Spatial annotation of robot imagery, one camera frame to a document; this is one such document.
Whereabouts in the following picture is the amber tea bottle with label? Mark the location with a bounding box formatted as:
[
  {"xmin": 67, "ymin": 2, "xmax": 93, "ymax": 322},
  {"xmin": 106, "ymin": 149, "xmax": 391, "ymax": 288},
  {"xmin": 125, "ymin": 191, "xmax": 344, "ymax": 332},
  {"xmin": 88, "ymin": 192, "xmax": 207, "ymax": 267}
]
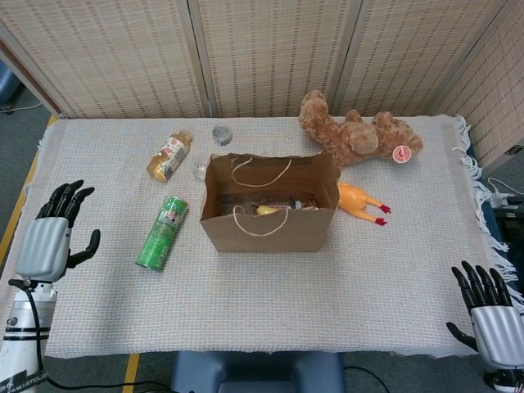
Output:
[{"xmin": 146, "ymin": 130, "xmax": 193, "ymax": 184}]

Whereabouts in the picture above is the white power strip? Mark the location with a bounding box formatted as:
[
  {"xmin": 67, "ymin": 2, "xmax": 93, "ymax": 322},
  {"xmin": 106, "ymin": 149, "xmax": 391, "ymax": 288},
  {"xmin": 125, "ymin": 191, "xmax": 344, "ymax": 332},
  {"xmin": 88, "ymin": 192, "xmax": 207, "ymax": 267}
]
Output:
[{"xmin": 486, "ymin": 178, "xmax": 524, "ymax": 210}]

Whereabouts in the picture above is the brown teddy bear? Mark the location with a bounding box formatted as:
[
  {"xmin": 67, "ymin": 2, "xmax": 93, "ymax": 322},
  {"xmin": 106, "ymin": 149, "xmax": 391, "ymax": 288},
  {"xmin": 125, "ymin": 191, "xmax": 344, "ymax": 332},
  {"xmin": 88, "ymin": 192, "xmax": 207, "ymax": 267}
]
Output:
[{"xmin": 297, "ymin": 89, "xmax": 424, "ymax": 169}]

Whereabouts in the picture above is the brown paper shopping bag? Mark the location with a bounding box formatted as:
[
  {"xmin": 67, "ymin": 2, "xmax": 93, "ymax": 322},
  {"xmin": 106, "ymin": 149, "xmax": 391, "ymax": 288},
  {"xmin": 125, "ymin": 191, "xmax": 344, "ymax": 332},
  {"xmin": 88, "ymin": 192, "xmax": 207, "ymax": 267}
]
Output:
[{"xmin": 199, "ymin": 152, "xmax": 341, "ymax": 254}]

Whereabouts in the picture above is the clear plastic water bottle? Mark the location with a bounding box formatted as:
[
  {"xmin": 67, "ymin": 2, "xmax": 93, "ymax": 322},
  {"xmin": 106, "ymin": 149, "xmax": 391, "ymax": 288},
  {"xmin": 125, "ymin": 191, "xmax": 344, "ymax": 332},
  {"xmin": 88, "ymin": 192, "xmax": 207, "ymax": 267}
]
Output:
[{"xmin": 220, "ymin": 196, "xmax": 305, "ymax": 215}]

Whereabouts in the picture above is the orange rubber chicken toy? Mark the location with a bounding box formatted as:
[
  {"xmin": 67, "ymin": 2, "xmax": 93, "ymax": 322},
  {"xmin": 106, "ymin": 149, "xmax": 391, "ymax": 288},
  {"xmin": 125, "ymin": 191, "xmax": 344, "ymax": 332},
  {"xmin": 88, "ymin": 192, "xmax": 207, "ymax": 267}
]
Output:
[{"xmin": 336, "ymin": 182, "xmax": 392, "ymax": 228}]

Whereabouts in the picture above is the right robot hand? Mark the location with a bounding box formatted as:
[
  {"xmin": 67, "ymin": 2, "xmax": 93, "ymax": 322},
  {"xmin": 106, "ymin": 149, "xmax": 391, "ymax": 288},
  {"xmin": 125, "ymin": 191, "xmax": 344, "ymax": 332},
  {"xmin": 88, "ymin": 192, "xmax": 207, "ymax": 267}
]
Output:
[{"xmin": 445, "ymin": 260, "xmax": 524, "ymax": 369}]

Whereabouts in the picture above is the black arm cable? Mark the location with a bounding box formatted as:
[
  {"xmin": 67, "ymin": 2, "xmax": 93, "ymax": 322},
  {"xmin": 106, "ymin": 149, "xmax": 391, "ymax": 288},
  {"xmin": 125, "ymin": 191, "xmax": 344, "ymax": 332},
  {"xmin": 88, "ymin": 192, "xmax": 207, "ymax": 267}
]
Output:
[{"xmin": 7, "ymin": 279, "xmax": 177, "ymax": 393}]

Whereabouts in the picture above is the white woven tablecloth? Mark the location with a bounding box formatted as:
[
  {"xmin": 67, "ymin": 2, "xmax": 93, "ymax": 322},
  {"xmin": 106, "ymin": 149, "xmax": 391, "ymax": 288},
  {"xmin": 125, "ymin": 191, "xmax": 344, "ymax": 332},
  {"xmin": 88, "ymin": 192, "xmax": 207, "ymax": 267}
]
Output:
[{"xmin": 0, "ymin": 114, "xmax": 524, "ymax": 360}]

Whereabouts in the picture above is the woven folding screen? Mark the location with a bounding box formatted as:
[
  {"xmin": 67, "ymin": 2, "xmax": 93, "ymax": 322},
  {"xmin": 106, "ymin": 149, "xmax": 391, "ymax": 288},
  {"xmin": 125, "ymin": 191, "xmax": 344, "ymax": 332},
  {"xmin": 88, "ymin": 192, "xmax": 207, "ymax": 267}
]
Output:
[{"xmin": 0, "ymin": 0, "xmax": 524, "ymax": 165}]

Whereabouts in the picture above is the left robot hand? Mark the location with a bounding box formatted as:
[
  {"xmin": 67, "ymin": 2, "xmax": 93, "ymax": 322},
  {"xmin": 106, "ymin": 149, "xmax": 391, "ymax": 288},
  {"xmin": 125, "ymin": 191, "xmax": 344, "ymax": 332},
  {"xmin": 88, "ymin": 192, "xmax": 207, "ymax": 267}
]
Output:
[{"xmin": 15, "ymin": 179, "xmax": 102, "ymax": 283}]

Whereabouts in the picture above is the green chips can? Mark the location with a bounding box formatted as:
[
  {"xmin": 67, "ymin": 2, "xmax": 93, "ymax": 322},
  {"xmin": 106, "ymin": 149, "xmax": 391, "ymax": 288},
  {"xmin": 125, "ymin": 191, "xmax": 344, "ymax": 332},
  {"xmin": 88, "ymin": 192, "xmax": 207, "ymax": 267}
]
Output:
[{"xmin": 135, "ymin": 195, "xmax": 189, "ymax": 273}]

